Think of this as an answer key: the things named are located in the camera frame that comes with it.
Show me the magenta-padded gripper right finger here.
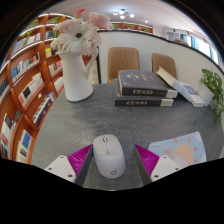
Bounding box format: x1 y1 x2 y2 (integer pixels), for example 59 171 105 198
133 143 183 186

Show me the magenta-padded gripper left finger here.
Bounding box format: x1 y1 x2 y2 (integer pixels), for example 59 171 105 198
44 143 94 187

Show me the white computer mouse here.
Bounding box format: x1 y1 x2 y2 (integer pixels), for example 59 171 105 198
92 133 127 180

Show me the light blue printed mouse pad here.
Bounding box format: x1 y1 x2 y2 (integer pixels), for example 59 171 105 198
147 130 208 169

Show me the white book with blue cover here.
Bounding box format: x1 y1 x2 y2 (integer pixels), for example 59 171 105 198
179 81 206 108

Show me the curved wooden bookshelf unit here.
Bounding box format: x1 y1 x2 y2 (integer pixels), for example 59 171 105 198
0 12 78 165

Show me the white ceramic jug vase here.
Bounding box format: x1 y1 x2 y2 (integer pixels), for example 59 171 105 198
57 46 100 103

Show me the white thick book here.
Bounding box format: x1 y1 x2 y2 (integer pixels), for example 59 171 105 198
155 65 195 103

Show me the thick dark hardcover book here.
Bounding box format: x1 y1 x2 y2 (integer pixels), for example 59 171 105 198
117 69 179 99

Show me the green plant in white pot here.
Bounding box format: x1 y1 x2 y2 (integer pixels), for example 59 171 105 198
196 68 224 121

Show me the tan upholstered chair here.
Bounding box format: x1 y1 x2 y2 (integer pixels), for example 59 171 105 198
151 52 178 79
107 46 141 84

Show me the large glass window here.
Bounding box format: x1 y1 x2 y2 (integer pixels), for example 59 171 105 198
163 28 224 69

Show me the pink and white flower bouquet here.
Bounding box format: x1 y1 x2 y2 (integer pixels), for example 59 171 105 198
49 8 114 56

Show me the wooden shelf unit with plants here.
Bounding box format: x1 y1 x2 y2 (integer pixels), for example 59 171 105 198
111 20 154 35

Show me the ceiling light cluster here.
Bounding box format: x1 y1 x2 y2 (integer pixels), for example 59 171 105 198
112 8 136 20

